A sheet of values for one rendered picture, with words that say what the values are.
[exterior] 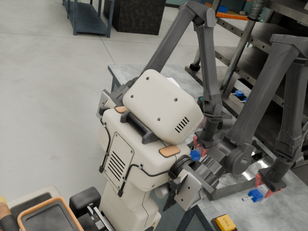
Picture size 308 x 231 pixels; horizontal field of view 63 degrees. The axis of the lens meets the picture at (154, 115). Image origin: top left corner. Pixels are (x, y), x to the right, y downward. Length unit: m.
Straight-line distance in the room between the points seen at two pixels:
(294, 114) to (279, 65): 0.24
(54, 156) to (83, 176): 0.33
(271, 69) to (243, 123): 0.17
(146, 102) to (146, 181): 0.22
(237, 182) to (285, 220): 0.28
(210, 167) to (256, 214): 0.63
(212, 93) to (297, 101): 0.34
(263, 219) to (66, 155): 1.68
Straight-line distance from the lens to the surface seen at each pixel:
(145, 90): 0.75
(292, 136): 1.00
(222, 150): 0.77
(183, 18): 1.05
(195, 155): 1.22
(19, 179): 2.25
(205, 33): 1.08
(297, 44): 0.79
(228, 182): 1.24
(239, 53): 2.07
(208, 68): 1.09
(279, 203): 1.45
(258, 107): 0.76
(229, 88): 2.35
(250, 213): 1.31
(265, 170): 1.16
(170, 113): 0.68
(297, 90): 0.91
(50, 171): 2.27
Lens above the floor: 1.72
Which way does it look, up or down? 35 degrees down
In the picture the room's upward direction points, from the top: 15 degrees clockwise
